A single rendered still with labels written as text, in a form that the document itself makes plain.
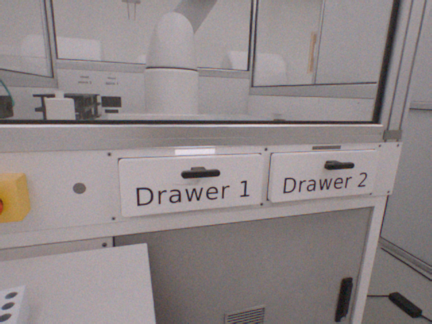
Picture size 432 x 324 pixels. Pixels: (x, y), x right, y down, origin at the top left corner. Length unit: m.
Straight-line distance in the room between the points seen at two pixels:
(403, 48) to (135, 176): 0.67
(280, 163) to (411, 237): 1.77
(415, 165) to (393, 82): 1.45
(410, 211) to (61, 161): 2.10
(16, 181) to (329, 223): 0.69
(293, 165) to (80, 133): 0.43
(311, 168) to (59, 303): 0.53
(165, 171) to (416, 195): 1.90
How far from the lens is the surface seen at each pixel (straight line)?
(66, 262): 0.56
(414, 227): 2.27
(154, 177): 0.52
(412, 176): 2.21
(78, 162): 0.54
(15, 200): 0.53
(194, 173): 0.49
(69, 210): 0.57
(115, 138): 0.52
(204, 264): 0.67
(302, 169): 0.63
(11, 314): 0.43
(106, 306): 0.45
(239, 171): 0.56
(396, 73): 0.80
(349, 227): 0.84
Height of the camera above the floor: 1.05
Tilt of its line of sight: 14 degrees down
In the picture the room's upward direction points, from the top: 2 degrees clockwise
